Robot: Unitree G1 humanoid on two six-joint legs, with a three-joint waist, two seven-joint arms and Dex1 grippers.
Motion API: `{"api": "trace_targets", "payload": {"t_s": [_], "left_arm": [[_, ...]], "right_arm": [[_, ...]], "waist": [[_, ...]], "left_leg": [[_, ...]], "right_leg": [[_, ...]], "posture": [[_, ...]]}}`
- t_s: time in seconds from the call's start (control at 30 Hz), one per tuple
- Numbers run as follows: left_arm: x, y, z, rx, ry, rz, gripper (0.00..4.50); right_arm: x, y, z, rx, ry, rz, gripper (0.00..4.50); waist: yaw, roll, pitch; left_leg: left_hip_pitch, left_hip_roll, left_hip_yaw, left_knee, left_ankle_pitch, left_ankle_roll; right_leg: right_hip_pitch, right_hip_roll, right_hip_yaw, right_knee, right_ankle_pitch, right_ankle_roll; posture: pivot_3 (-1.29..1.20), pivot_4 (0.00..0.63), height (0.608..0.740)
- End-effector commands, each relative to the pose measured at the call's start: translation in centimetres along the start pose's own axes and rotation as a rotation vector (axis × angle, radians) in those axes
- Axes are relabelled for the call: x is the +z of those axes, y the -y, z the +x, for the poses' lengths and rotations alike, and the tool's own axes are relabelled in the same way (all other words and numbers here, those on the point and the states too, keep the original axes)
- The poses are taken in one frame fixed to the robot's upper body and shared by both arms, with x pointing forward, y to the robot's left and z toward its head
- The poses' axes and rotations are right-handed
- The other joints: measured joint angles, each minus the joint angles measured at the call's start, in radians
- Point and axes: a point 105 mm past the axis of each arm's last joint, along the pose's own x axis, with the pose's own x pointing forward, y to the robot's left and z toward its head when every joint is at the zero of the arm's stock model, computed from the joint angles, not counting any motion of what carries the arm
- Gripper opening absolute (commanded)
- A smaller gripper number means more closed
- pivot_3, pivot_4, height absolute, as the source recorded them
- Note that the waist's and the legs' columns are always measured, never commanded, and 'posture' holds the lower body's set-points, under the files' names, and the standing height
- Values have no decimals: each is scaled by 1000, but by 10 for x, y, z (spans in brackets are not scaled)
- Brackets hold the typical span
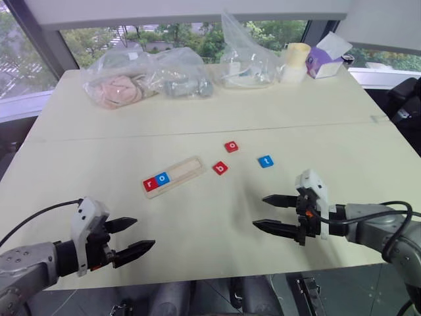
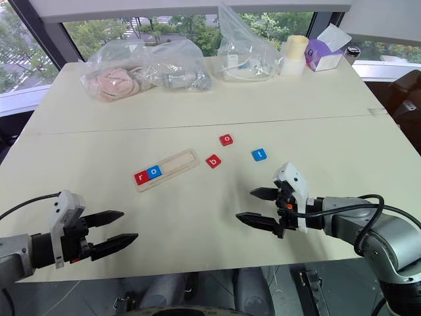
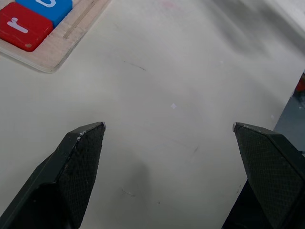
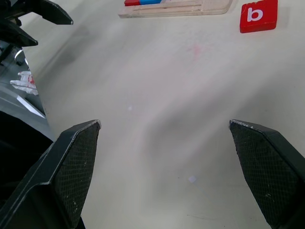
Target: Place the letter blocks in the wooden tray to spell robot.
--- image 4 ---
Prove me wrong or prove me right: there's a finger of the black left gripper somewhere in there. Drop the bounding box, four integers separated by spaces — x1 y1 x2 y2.
35 0 73 25
0 25 39 47

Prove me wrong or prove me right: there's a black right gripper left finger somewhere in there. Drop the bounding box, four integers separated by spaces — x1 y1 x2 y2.
0 120 102 229

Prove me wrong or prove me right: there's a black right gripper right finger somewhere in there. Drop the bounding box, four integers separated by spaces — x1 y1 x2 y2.
228 119 305 229

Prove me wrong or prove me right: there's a blue block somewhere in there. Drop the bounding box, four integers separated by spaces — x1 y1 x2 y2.
139 0 163 6

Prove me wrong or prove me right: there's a wooden puzzle tray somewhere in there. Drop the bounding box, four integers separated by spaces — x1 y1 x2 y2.
118 0 233 19

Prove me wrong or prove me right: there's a red letter block b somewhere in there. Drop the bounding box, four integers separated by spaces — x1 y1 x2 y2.
239 0 279 34

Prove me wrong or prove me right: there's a chrome chair leg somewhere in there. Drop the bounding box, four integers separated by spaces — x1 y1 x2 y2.
14 48 26 66

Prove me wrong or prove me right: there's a white red plastic bag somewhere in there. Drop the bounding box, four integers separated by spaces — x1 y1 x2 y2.
10 70 39 95

